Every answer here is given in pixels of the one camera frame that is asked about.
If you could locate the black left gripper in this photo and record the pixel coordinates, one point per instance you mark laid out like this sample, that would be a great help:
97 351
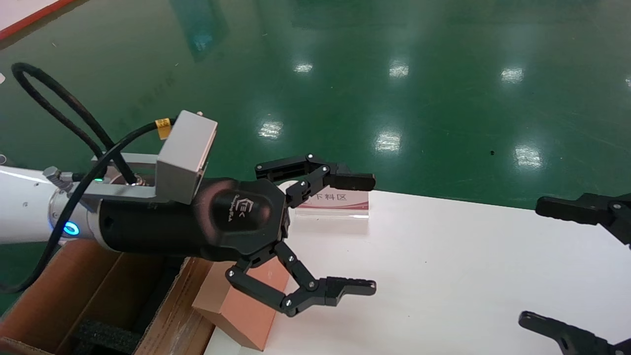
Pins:
231 217

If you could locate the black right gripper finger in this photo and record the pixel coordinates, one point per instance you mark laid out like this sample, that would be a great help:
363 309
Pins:
581 209
577 340

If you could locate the small cardboard box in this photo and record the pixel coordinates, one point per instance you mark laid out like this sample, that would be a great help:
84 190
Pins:
246 318

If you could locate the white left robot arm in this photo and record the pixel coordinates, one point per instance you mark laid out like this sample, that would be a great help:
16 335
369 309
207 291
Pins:
24 207

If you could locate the large cardboard box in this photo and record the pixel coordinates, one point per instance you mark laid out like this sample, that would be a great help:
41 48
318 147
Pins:
59 291

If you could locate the acrylic sign with red stripe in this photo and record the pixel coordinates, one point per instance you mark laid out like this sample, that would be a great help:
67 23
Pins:
340 203

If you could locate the black foam block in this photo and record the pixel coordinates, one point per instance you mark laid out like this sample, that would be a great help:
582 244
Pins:
106 337

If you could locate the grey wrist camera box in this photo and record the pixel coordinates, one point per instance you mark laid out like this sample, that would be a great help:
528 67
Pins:
185 153

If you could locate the grey metal camera bracket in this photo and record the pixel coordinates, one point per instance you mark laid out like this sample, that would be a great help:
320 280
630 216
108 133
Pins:
130 191

